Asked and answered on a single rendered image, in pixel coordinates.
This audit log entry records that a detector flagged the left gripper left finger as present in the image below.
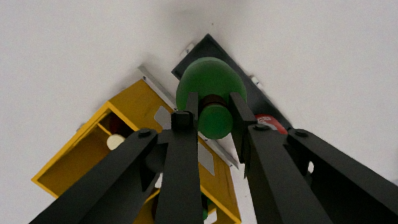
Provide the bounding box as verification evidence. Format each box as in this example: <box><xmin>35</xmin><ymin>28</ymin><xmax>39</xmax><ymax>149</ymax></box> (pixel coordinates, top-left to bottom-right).
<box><xmin>28</xmin><ymin>92</ymin><xmax>204</xmax><ymax>224</ymax></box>

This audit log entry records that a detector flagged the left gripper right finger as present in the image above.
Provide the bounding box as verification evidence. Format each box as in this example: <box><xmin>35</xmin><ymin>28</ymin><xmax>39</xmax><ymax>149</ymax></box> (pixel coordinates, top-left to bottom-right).
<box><xmin>228</xmin><ymin>92</ymin><xmax>398</xmax><ymax>224</ymax></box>

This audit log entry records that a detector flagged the dark grey tray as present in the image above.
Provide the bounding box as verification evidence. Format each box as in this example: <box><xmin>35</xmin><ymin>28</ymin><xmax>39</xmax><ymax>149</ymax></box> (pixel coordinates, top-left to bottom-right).
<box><xmin>171</xmin><ymin>33</ymin><xmax>295</xmax><ymax>132</ymax></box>

